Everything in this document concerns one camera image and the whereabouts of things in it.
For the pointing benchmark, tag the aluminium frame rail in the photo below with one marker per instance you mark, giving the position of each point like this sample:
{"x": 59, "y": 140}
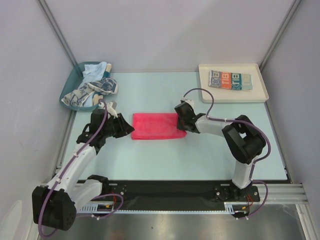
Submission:
{"x": 286, "y": 194}

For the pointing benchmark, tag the light blue towel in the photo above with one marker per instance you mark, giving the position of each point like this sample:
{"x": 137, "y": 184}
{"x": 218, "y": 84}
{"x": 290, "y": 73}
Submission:
{"x": 94, "y": 72}

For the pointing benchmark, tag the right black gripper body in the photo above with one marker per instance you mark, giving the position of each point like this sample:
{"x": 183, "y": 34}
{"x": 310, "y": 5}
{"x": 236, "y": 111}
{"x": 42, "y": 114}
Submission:
{"x": 184, "y": 120}

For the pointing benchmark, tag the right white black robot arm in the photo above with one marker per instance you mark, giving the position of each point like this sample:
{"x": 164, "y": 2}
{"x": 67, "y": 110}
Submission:
{"x": 245, "y": 141}

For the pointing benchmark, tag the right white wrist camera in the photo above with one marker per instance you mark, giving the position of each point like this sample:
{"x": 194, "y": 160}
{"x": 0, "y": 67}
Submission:
{"x": 188, "y": 101}

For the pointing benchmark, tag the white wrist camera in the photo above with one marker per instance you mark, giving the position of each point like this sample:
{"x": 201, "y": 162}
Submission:
{"x": 188, "y": 101}
{"x": 110, "y": 107}

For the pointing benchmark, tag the white slotted cable duct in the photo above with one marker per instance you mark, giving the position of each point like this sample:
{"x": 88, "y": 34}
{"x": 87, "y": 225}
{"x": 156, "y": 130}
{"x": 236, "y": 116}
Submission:
{"x": 101, "y": 209}

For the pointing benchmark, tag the cream plastic tray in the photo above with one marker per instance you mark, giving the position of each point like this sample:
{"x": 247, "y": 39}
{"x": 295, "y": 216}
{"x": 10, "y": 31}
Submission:
{"x": 258, "y": 94}

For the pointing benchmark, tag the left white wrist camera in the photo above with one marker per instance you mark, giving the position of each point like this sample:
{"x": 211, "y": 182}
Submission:
{"x": 110, "y": 107}

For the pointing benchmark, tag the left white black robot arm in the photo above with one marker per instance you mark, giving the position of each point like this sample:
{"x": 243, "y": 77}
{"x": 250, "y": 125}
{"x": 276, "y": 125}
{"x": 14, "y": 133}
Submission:
{"x": 56, "y": 204}

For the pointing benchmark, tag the pink red towel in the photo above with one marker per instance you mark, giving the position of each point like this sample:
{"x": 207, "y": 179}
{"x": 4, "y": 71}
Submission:
{"x": 156, "y": 126}

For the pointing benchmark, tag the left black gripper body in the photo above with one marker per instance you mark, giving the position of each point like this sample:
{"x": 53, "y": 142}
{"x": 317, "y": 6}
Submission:
{"x": 115, "y": 127}

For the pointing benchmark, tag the teal plastic basket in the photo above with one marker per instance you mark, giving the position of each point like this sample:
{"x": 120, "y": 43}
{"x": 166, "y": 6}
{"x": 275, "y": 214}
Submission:
{"x": 75, "y": 81}

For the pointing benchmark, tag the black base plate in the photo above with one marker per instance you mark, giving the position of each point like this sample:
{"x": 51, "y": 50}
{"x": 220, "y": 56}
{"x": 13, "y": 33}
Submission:
{"x": 175, "y": 194}

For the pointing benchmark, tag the white blue patterned towel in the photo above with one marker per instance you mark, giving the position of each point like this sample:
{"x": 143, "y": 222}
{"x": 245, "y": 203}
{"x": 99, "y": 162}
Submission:
{"x": 84, "y": 95}

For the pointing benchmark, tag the striped rabbit text towel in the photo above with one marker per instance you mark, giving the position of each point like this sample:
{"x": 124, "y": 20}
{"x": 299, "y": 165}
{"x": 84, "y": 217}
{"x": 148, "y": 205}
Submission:
{"x": 230, "y": 81}

